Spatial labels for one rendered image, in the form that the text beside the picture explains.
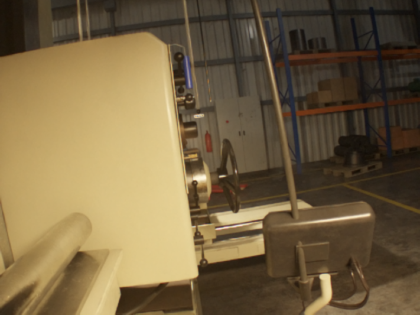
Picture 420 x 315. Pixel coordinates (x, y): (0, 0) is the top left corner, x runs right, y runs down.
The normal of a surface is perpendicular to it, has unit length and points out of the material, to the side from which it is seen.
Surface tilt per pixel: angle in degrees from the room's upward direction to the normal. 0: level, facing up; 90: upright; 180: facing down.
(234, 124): 90
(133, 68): 90
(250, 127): 90
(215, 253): 90
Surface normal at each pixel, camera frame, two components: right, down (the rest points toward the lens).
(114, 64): 0.08, 0.05
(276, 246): -0.13, 0.40
